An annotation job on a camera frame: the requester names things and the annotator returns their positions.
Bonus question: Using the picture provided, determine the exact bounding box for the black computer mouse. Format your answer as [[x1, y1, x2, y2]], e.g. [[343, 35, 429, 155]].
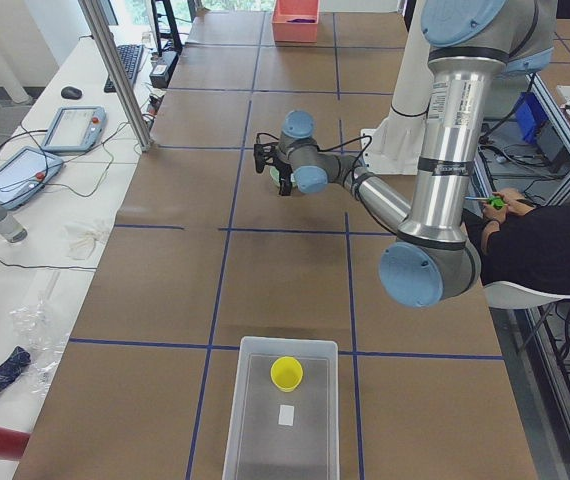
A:
[[60, 86, 83, 100]]

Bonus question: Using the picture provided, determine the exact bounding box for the purple cloth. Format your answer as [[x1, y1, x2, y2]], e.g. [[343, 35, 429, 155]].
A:
[[286, 18, 317, 24]]

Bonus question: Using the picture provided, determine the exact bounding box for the crumpled clear plastic bag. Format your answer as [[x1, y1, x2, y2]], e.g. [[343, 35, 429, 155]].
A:
[[10, 300, 69, 398]]

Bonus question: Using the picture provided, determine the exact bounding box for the aluminium frame post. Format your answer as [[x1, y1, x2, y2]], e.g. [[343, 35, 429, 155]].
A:
[[78, 0, 152, 152]]

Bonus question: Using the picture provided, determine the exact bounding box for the blue teach pendant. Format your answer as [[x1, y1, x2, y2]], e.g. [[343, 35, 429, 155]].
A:
[[41, 106, 107, 155], [0, 147, 64, 210]]

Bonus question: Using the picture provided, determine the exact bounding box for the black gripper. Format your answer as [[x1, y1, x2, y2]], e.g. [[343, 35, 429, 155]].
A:
[[274, 160, 296, 196]]

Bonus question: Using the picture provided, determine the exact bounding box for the seated person black shirt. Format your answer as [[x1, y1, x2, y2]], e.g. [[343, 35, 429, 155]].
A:
[[465, 188, 570, 295]]

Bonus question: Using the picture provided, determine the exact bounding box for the yellow plastic cup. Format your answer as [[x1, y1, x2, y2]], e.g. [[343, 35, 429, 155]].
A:
[[270, 356, 304, 393]]

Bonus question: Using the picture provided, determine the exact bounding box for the blue teach pendant near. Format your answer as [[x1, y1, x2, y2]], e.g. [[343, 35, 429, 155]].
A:
[[0, 147, 64, 210]]

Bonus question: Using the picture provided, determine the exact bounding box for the light green bowl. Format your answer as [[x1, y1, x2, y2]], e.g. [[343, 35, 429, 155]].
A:
[[269, 166, 280, 187]]

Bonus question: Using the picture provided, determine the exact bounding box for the black keyboard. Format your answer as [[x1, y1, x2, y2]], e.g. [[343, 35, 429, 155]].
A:
[[116, 44, 146, 86]]

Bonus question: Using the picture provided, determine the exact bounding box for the blue teach pendant far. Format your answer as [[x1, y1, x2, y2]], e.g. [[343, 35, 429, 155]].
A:
[[41, 106, 107, 155]]

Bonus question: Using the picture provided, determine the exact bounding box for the translucent white plastic box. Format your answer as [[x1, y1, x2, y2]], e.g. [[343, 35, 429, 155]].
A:
[[222, 336, 340, 479]]

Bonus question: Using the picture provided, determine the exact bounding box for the white chair seat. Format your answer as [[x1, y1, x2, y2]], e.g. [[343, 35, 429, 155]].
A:
[[484, 281, 570, 310]]

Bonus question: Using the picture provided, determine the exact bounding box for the pink plastic tray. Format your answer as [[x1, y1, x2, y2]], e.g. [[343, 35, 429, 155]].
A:
[[271, 0, 320, 43]]

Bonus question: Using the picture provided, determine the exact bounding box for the crumpled white tissue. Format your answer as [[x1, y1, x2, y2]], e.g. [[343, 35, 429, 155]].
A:
[[64, 220, 111, 260]]

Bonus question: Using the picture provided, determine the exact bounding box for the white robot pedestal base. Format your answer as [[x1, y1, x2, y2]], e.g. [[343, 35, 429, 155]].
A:
[[361, 0, 434, 175]]

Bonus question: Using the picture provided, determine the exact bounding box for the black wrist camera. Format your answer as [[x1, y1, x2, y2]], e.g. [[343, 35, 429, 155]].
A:
[[253, 142, 278, 174]]

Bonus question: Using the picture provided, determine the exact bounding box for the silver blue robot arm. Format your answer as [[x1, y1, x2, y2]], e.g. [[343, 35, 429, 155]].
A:
[[269, 1, 557, 307]]

